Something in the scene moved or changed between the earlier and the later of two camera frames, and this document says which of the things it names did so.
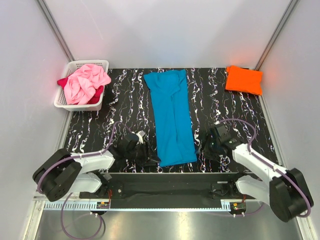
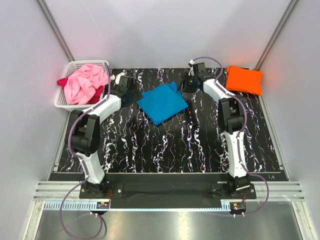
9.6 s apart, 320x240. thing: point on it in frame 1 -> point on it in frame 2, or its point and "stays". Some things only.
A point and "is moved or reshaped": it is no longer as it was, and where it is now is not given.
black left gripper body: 138,153 -> 135,95
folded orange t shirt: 244,79 stays
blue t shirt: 174,124 is moved or reshaped
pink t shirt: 79,86 stays
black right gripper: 208,154 -> 183,85
